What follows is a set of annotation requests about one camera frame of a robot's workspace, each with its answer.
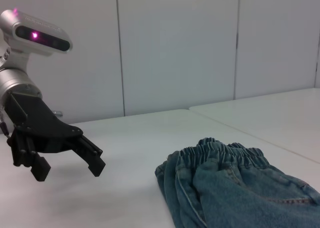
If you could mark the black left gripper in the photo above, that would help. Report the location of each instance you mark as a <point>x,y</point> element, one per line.
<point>42,128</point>

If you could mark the blue denim shorts with print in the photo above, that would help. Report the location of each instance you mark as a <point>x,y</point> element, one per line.
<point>237,188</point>

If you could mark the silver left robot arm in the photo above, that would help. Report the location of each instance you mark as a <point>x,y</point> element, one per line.
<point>15,80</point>

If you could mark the small silver metal knob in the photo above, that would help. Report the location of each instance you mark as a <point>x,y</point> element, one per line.
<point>58,112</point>

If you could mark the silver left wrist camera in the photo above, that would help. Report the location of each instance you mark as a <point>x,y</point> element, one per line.
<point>35,31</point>

